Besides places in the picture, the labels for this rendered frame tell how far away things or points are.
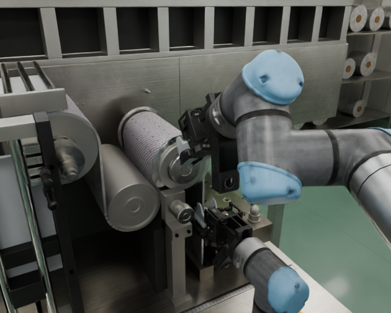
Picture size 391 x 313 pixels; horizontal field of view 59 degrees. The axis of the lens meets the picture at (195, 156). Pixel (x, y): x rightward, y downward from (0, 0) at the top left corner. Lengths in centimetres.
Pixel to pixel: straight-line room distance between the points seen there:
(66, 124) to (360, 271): 221
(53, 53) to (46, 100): 37
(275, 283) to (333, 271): 186
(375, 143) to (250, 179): 16
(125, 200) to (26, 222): 23
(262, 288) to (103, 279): 49
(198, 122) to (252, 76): 20
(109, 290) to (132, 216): 27
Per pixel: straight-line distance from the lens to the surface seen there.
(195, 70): 111
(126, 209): 78
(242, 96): 46
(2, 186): 59
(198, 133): 61
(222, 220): 77
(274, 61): 46
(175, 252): 84
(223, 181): 60
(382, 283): 255
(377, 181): 42
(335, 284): 243
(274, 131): 44
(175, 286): 91
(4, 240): 64
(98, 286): 101
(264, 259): 69
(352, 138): 47
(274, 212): 185
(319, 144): 45
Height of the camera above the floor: 159
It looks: 24 degrees down
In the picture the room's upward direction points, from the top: straight up
